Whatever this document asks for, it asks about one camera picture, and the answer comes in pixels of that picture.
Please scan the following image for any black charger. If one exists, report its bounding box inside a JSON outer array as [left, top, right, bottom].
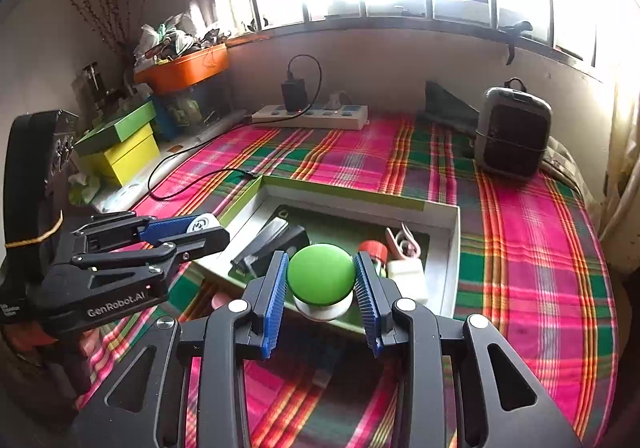
[[281, 78, 307, 110]]

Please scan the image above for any white and black stapler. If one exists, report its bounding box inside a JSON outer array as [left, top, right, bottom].
[[230, 217, 290, 275]]

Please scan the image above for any orange plastic bin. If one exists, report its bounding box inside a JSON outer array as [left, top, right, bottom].
[[134, 47, 230, 94]]

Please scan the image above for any pink green plaid blanket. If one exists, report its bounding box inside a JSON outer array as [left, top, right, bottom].
[[75, 113, 621, 448]]

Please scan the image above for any beige patterned cloth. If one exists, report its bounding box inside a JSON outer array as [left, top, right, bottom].
[[540, 135, 601, 209]]

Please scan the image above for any green cardboard box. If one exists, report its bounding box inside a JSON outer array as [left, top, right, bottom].
[[192, 174, 461, 334]]

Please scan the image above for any black charging cable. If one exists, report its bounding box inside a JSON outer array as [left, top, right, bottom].
[[148, 54, 323, 201]]

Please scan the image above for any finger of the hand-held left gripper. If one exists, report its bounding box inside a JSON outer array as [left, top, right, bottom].
[[72, 227, 231, 274], [74, 211, 199, 249]]

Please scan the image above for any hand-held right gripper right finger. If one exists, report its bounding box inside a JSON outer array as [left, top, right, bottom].
[[352, 251, 583, 448]]

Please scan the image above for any black ribbon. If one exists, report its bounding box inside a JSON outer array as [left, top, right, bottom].
[[500, 21, 533, 65]]

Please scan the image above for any pile of assorted clutter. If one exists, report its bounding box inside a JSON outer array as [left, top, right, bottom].
[[134, 11, 233, 66]]

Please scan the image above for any black speaker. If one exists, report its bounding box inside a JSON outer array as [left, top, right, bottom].
[[474, 78, 552, 179]]

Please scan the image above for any yellow box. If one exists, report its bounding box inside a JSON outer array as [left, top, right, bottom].
[[80, 123, 161, 188]]

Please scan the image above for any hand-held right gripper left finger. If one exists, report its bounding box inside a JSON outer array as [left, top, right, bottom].
[[72, 251, 290, 448]]

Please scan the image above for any white crumpled bag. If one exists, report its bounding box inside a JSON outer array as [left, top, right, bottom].
[[67, 171, 103, 207]]

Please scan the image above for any cream dotted curtain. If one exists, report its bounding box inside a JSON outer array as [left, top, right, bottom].
[[597, 53, 640, 274]]

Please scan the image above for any red pink small scoop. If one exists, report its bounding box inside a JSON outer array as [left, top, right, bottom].
[[384, 223, 421, 260]]

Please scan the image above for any green lidded box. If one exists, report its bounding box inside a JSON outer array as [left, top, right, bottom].
[[75, 101, 158, 156]]

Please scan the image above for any red cap bottle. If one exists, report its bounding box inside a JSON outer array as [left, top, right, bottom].
[[357, 239, 390, 279]]

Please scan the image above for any black device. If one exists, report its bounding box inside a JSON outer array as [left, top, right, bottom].
[[250, 225, 312, 276]]

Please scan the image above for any clear plastic container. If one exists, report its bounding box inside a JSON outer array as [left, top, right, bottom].
[[152, 83, 233, 139]]

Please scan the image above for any white power strip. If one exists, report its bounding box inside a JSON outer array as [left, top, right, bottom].
[[251, 103, 370, 130]]

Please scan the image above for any glass french press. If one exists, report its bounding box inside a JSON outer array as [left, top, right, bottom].
[[81, 61, 104, 115]]

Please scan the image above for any white adapter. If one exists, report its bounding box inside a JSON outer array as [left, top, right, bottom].
[[386, 258, 430, 305]]

